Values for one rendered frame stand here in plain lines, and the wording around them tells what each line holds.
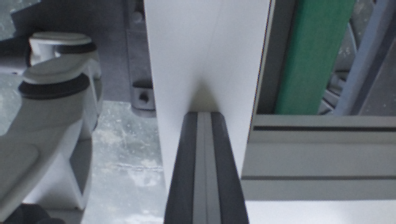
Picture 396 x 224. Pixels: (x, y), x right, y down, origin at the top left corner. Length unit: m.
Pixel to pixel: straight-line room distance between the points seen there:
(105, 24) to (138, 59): 0.19
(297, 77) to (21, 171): 0.28
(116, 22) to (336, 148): 0.85
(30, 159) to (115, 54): 0.72
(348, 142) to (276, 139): 0.06
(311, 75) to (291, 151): 0.06
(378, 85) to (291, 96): 0.45
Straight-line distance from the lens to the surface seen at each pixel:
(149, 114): 0.98
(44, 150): 0.30
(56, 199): 0.40
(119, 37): 0.92
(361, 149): 0.21
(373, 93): 0.62
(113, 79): 0.99
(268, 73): 0.18
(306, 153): 0.18
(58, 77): 0.49
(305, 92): 0.18
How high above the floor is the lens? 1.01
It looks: 59 degrees down
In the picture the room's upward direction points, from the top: 178 degrees counter-clockwise
